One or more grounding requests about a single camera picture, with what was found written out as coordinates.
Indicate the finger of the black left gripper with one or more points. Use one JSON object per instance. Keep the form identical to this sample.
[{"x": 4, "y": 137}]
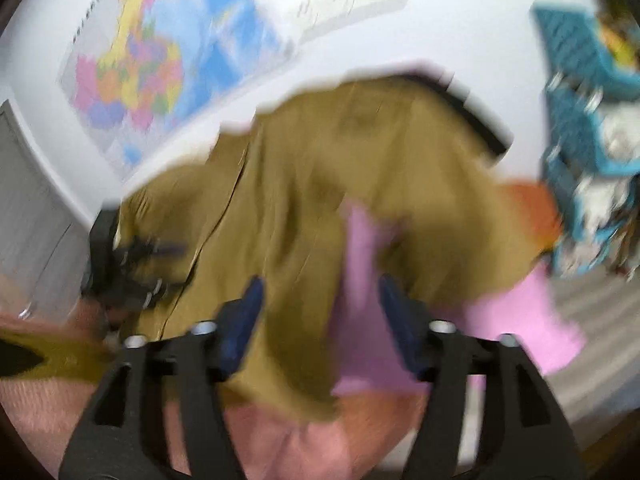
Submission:
[
  {"x": 126, "y": 293},
  {"x": 138, "y": 250}
]

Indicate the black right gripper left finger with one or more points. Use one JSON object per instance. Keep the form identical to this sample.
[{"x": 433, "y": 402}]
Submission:
[{"x": 156, "y": 413}]

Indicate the olive green jacket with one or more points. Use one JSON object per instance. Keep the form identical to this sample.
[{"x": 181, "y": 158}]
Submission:
[{"x": 271, "y": 203}]

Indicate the grey wooden door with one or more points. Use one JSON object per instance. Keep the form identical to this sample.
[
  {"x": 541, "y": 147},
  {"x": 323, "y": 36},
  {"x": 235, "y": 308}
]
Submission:
[{"x": 44, "y": 249}]

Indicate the black garment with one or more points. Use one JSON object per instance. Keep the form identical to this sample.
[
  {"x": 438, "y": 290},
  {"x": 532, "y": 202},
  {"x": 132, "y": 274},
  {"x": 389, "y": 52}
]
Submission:
[{"x": 490, "y": 132}]

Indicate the colourful wall map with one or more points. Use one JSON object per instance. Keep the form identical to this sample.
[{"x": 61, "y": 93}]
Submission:
[{"x": 137, "y": 70}]

